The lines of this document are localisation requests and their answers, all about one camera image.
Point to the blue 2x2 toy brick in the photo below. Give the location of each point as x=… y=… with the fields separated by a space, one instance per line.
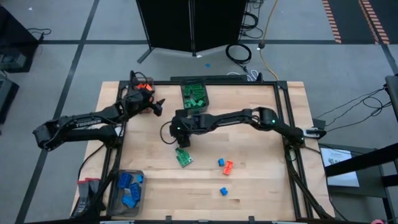
x=221 y=162
x=140 y=178
x=223 y=191

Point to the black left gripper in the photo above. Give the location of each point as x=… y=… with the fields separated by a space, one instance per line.
x=138 y=101

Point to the orange 2x4 toy brick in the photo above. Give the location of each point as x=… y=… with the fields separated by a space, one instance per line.
x=228 y=167
x=144 y=86

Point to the black side desk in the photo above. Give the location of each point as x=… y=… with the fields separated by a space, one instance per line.
x=357 y=160

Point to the white paper sheet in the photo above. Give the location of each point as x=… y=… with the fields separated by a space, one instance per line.
x=342 y=180

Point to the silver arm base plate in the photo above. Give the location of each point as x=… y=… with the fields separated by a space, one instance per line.
x=312 y=133

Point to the black equipment case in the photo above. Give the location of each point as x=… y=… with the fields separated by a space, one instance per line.
x=7 y=96

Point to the black folding partition screen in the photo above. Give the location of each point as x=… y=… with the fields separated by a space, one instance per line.
x=186 y=25

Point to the grey plastic bin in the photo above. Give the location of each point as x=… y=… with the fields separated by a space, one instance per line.
x=195 y=110

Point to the black striped floor mat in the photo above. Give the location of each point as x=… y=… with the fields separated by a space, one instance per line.
x=351 y=18
x=390 y=12

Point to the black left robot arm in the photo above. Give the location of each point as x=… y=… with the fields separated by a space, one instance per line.
x=77 y=123

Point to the grey mesh bin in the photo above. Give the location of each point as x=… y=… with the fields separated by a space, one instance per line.
x=113 y=208
x=149 y=109

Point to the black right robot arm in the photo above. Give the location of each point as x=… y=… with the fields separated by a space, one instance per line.
x=236 y=118

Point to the blue 2x4 toy brick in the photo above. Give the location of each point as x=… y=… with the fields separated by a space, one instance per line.
x=124 y=180
x=135 y=190
x=128 y=201

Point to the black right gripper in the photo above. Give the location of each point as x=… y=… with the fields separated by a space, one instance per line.
x=183 y=124

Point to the black cabinet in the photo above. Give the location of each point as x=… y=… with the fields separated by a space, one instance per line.
x=15 y=40

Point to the black flat bar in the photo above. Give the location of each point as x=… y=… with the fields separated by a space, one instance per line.
x=217 y=77

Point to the grey post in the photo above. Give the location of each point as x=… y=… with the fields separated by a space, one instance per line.
x=392 y=99

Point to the pink tape roll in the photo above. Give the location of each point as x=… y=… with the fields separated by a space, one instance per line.
x=377 y=221

